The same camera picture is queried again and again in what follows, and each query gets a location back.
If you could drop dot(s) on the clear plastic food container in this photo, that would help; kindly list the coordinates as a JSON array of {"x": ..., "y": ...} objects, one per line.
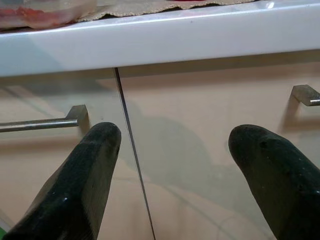
[{"x": 37, "y": 13}]

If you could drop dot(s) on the beige table mat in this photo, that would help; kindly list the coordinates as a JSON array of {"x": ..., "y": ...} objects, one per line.
[{"x": 140, "y": 6}]

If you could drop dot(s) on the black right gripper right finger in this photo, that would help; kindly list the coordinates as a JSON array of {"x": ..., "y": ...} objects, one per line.
[{"x": 282, "y": 190}]

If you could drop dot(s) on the beige glossy cabinet door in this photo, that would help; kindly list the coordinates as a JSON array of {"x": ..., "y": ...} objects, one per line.
[
  {"x": 200, "y": 100},
  {"x": 50, "y": 95}
]

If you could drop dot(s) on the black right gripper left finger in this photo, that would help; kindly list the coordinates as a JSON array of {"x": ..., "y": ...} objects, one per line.
[{"x": 75, "y": 195}]

